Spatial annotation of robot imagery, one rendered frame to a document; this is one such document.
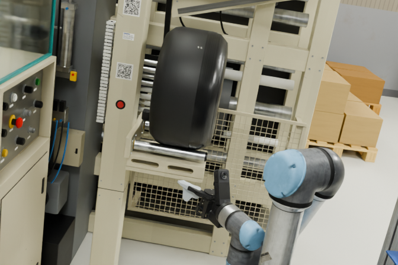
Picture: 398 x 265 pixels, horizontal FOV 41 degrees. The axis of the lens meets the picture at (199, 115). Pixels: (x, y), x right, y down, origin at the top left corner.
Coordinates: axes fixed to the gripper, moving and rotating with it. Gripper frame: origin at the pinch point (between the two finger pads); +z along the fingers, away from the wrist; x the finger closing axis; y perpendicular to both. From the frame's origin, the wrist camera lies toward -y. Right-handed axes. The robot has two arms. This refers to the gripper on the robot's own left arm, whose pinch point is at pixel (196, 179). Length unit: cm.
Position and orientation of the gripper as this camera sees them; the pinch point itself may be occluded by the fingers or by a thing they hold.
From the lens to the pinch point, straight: 180.5
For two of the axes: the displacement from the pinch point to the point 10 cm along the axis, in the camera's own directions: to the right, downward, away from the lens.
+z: -5.1, -3.5, 7.9
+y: -2.7, 9.3, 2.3
